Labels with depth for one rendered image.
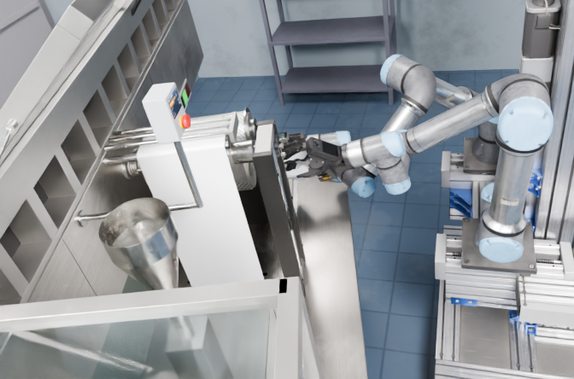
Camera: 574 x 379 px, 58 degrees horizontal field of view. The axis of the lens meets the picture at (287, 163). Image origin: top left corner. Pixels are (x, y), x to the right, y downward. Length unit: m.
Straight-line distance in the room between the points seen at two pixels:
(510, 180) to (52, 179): 1.13
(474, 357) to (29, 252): 1.71
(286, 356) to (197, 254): 0.99
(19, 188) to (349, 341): 0.92
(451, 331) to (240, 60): 3.29
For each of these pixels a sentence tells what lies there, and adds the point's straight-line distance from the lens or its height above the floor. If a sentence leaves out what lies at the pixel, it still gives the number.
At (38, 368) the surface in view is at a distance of 0.82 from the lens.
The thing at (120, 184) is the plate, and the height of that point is 1.33.
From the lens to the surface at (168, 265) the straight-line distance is 1.07.
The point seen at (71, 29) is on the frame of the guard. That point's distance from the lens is 0.65.
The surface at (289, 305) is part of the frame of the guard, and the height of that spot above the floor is 1.60.
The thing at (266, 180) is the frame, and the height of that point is 1.36.
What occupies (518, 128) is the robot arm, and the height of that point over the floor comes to 1.41.
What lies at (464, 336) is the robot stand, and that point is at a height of 0.21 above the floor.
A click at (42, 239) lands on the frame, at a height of 1.46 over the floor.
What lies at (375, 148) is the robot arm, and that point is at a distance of 1.46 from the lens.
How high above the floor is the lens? 2.16
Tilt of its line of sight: 36 degrees down
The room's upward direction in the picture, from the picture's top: 12 degrees counter-clockwise
